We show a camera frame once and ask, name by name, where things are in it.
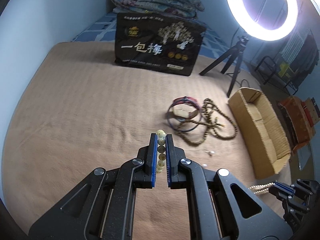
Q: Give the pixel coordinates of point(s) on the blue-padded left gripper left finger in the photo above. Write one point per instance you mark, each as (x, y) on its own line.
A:
(102, 205)

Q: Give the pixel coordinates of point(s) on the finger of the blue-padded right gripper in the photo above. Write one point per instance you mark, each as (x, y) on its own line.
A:
(281, 191)

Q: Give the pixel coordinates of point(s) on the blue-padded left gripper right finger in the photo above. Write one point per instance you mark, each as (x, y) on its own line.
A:
(219, 205)

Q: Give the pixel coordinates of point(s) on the thin black bangle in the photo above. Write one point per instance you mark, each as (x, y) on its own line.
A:
(169, 115)

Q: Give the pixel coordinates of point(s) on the red strap watch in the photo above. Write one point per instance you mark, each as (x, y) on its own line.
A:
(185, 107)

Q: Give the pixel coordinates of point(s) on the cardboard box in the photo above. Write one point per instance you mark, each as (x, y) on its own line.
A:
(261, 130)

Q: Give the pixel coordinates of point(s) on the orange cloth covered furniture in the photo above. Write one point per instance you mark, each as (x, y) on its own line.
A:
(301, 118)

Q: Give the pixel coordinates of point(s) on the black metal clothes rack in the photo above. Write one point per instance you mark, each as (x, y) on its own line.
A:
(268, 65)

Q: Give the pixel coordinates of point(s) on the yellow box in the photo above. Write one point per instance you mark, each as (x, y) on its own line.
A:
(283, 69)

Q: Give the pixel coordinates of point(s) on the dark hanging clothes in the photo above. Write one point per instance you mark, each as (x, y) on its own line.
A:
(305, 61)

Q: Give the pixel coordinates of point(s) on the black tripod stand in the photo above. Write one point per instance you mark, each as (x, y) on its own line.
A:
(235, 53)

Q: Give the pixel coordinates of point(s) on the black snack bag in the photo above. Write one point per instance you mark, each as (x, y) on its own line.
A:
(156, 42)

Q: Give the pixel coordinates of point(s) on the blue patterned bed sheet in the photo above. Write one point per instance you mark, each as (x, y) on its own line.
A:
(104, 30)

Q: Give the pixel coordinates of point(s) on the white ring light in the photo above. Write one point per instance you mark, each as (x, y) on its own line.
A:
(252, 26)

